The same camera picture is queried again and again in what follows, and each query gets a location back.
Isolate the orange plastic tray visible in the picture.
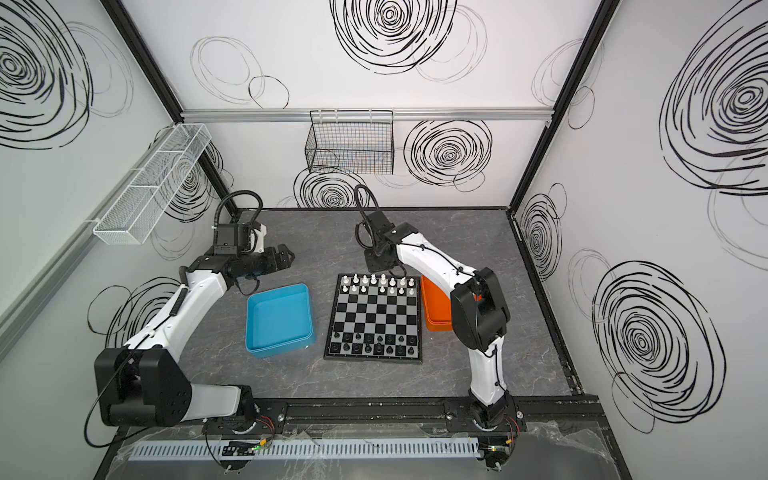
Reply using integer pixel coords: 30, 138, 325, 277
421, 276, 452, 332

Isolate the teal plastic tray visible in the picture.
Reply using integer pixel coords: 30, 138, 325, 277
244, 283, 316, 358

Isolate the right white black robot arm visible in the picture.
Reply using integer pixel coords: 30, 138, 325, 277
355, 209, 513, 431

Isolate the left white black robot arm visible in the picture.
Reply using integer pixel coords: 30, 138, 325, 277
94, 233, 295, 427

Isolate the black white chess board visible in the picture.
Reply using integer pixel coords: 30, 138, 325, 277
323, 273, 423, 364

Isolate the clear wire wall shelf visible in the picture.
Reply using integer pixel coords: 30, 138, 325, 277
93, 123, 211, 246

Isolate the black wire basket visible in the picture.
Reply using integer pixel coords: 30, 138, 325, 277
304, 109, 395, 175

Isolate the white slotted cable duct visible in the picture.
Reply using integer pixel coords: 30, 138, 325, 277
128, 437, 481, 462

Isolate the black mounting rail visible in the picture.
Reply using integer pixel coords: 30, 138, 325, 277
122, 394, 610, 436

